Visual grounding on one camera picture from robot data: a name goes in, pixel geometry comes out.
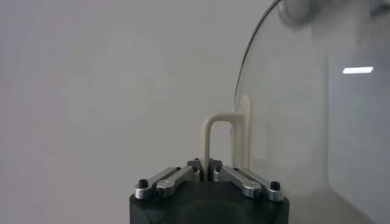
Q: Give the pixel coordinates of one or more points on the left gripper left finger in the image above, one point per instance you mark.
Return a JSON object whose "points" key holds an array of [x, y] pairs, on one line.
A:
{"points": [[170, 182]]}

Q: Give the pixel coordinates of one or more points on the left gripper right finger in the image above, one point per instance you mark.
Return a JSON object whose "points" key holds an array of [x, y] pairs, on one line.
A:
{"points": [[243, 181]]}

